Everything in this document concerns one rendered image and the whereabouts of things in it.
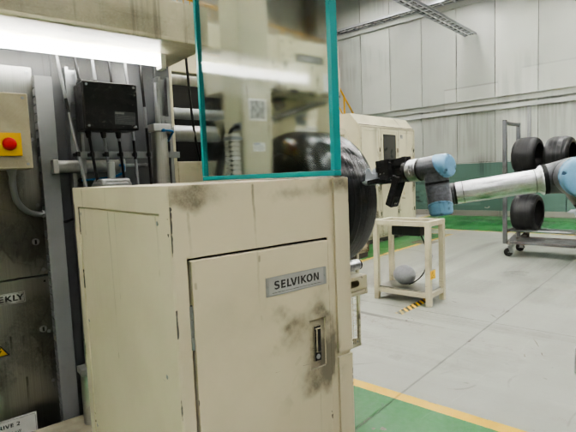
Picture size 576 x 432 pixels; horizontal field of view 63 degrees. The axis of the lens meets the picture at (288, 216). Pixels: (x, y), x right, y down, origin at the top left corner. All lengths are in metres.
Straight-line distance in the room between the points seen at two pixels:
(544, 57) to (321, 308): 12.55
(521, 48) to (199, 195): 12.90
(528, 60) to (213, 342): 12.85
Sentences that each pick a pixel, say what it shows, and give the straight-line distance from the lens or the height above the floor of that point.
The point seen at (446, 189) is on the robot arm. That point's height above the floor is 1.21.
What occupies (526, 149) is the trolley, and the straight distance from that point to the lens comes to 7.22.
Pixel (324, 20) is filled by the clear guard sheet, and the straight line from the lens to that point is 1.02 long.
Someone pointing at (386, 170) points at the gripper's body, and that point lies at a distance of 1.64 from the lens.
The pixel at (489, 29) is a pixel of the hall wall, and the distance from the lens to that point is 13.84.
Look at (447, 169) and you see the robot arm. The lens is 1.52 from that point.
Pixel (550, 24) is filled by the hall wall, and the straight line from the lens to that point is 13.43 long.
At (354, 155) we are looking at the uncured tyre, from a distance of 1.80.
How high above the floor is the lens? 1.27
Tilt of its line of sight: 5 degrees down
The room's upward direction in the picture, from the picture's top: 2 degrees counter-clockwise
